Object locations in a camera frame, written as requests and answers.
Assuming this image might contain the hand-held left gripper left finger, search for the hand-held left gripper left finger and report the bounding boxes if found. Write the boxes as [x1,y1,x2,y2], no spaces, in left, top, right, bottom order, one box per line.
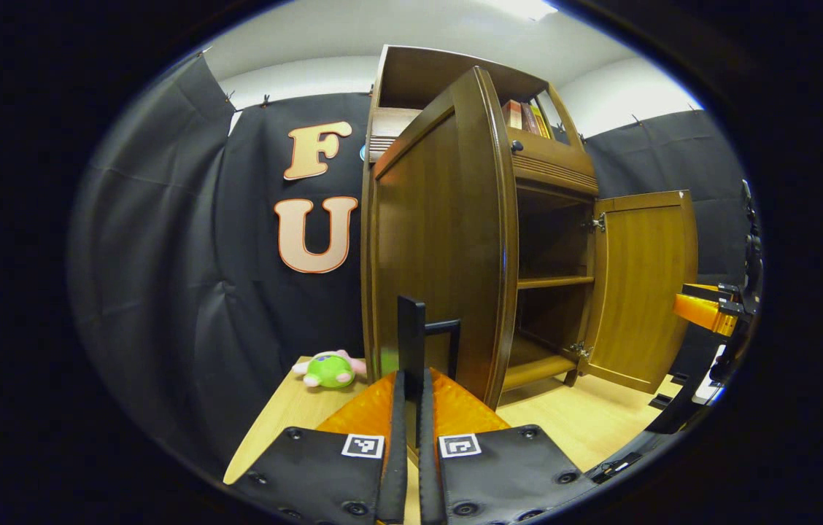
[225,368,409,525]

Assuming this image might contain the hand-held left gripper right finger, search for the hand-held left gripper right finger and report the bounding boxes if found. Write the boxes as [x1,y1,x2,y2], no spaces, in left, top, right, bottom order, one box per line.
[419,367,598,525]

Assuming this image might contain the wooden cabinet door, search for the wooden cabinet door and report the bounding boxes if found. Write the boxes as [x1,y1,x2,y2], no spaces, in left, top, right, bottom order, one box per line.
[578,190,699,395]
[370,66,520,411]

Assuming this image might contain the black door handle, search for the black door handle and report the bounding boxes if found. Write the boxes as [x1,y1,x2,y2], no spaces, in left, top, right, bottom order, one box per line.
[397,295,462,398]

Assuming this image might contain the wooden double-door shoe cabinet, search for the wooden double-door shoe cabinet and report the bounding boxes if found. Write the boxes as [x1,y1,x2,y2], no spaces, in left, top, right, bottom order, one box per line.
[360,45,602,391]

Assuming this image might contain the wooden cabinet drawer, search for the wooden cabinet drawer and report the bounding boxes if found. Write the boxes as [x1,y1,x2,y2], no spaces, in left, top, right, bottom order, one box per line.
[368,106,600,196]

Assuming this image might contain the green plush toy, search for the green plush toy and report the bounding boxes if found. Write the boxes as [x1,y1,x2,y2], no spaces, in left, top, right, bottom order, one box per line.
[292,350,368,390]

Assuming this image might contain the wooden inner shelf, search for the wooden inner shelf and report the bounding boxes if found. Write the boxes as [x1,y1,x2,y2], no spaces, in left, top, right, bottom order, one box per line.
[517,275,596,290]

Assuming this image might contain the black backdrop cloth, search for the black backdrop cloth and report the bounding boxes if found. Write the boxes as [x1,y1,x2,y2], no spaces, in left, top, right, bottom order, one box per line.
[67,52,755,475]

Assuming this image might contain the ceiling light panel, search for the ceiling light panel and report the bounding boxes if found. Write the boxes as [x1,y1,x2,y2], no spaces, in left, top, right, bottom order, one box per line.
[484,0,560,21]

